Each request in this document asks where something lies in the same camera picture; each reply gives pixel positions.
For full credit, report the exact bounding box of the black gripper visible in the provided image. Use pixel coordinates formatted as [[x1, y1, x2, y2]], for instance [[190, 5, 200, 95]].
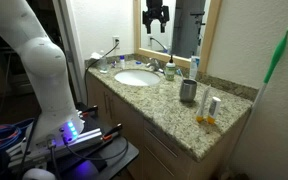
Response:
[[142, 0, 170, 35]]

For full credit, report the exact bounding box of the white bottle with blue lid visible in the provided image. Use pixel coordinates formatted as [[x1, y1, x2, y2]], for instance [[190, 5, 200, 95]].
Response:
[[118, 54, 126, 70]]

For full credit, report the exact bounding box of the green soap pump bottle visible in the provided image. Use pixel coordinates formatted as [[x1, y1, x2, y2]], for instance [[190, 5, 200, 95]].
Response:
[[164, 54, 177, 82]]

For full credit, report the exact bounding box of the white oval sink basin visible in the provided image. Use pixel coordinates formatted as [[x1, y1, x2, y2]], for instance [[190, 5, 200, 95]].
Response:
[[113, 68, 162, 87]]

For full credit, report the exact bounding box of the clear plastic bottle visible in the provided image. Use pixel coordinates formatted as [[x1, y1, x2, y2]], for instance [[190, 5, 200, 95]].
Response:
[[98, 49, 110, 75]]

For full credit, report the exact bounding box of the white bottle with orange cap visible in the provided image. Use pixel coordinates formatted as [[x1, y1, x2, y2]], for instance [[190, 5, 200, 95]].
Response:
[[206, 96, 222, 126]]

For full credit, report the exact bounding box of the chrome faucet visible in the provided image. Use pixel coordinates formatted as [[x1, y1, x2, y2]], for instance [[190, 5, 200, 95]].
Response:
[[145, 57, 164, 73]]

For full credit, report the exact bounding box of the toothbrush in cup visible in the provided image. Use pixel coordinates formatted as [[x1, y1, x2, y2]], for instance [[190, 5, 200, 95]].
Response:
[[175, 68, 185, 82]]

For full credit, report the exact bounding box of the wooden framed mirror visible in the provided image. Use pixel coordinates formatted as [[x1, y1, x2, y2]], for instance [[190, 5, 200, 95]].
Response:
[[132, 0, 224, 73]]

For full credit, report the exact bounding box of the steel cup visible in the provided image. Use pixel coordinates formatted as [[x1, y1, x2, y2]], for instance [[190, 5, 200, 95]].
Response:
[[179, 78, 199, 103]]

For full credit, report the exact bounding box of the white tube with orange cap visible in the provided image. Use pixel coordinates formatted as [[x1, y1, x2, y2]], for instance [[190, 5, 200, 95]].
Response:
[[195, 84, 212, 124]]

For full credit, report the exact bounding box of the wooden vanity cabinet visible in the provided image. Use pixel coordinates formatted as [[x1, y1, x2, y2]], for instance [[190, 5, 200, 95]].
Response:
[[85, 71, 252, 180]]

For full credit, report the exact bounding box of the black cart top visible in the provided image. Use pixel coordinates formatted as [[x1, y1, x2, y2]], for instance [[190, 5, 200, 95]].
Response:
[[55, 103, 140, 180]]

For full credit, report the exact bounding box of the white round object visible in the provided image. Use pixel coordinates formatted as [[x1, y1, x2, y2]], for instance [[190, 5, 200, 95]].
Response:
[[21, 167, 57, 180]]

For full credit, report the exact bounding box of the white wall outlet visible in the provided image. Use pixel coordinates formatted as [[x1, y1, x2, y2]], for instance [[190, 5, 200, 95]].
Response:
[[112, 35, 121, 50]]

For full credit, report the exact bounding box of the black power cable with plug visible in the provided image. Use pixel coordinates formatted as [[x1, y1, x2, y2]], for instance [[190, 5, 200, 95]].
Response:
[[83, 39, 121, 108]]

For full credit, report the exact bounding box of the cabinet door handle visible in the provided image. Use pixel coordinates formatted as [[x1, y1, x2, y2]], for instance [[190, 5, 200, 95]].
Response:
[[102, 92, 109, 115]]

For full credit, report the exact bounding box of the orange handled clamp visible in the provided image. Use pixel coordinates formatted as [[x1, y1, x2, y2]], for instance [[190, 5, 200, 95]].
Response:
[[101, 123, 124, 142], [78, 104, 100, 118]]

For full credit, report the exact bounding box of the cabinet drawer handle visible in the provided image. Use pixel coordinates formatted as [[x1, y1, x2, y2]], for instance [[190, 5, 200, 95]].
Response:
[[144, 127, 179, 158], [144, 145, 177, 178]]

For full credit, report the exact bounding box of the green white broom handle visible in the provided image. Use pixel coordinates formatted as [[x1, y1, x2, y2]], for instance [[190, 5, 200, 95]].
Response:
[[223, 26, 288, 176]]

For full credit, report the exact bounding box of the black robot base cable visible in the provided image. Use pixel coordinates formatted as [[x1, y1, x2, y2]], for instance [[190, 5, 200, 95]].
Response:
[[46, 134, 62, 180], [61, 133, 129, 162]]

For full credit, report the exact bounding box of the blue cable coil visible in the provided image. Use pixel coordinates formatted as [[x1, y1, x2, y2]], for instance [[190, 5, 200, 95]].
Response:
[[0, 117, 36, 155]]

